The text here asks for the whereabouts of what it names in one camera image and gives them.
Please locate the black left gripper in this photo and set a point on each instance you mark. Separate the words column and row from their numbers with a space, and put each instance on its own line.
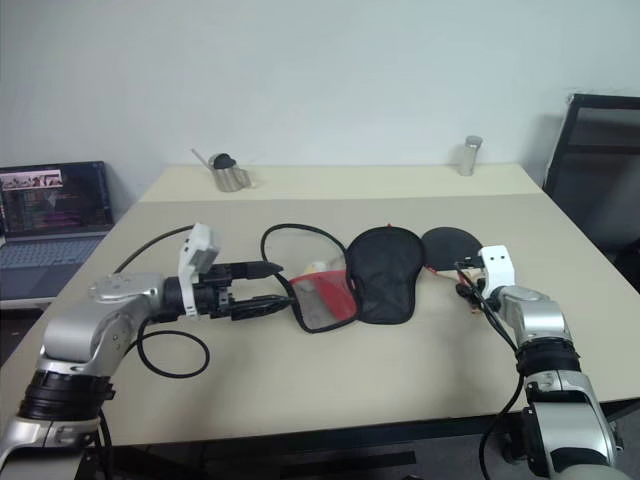
column 217, row 292

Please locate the open grey laptop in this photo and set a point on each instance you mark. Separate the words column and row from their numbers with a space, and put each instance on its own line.
column 50, row 220

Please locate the pale yellow ball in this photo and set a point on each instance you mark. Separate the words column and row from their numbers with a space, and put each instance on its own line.
column 318, row 267

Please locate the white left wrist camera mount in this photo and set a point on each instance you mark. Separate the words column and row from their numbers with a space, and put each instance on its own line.
column 200, row 250

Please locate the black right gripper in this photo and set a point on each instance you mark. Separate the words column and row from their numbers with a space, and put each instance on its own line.
column 475, row 289

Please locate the silver metal cylinder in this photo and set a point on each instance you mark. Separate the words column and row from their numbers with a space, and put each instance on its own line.
column 470, row 156

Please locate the black and red paddle case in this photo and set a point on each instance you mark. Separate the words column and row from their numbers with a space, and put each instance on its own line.
column 382, row 275

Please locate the black table tennis paddle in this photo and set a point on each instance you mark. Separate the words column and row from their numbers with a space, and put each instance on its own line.
column 450, row 247

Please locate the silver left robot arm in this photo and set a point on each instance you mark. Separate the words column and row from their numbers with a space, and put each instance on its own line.
column 100, row 320

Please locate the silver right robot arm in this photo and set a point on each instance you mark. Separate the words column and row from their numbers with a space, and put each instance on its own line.
column 550, row 350

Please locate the black chair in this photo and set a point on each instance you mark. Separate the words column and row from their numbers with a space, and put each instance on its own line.
column 595, row 175

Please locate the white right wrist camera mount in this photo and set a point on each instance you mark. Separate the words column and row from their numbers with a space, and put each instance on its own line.
column 497, row 272

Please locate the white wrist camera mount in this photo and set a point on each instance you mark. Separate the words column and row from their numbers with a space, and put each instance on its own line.
column 200, row 250
column 497, row 272

